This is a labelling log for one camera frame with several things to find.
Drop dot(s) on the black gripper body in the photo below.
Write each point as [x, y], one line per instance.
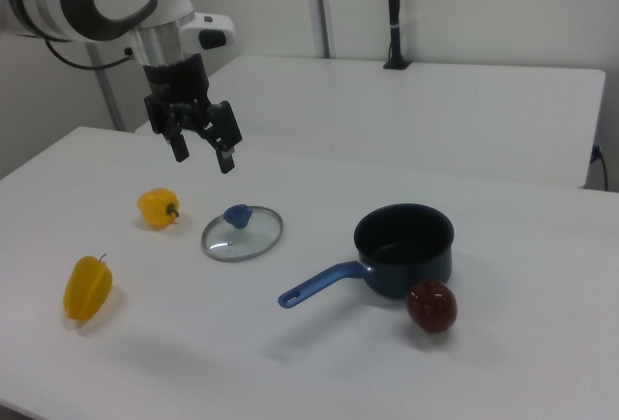
[176, 83]

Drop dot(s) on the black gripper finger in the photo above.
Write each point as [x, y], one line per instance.
[180, 148]
[225, 137]

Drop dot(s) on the glass lid with blue knob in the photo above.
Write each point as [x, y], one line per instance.
[242, 236]

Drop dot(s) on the yellow toy bell pepper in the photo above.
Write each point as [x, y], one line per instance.
[156, 208]

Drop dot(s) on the black pole with base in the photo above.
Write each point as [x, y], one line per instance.
[395, 13]

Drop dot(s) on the dark red plum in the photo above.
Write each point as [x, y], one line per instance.
[432, 306]

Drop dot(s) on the grey metal frame post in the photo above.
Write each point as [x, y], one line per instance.
[107, 86]

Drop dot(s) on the aluminium partition post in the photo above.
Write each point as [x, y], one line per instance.
[321, 4]

